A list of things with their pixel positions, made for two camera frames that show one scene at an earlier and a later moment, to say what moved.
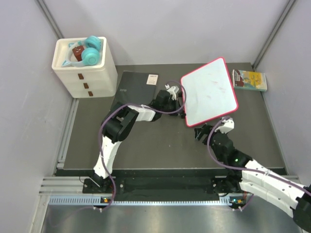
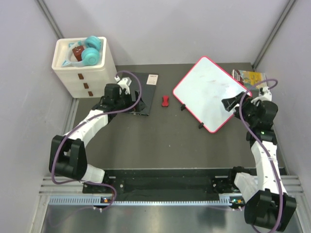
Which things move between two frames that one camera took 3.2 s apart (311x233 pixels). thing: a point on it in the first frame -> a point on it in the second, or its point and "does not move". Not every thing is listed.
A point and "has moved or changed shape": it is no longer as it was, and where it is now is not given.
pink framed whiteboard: (208, 92) has moved or changed shape
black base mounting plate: (169, 185) does not move
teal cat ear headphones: (90, 55) does not move
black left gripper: (177, 104) -> (128, 96)
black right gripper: (199, 132) -> (230, 103)
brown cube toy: (77, 50) does not move
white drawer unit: (99, 79) does not move
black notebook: (135, 88) does not move
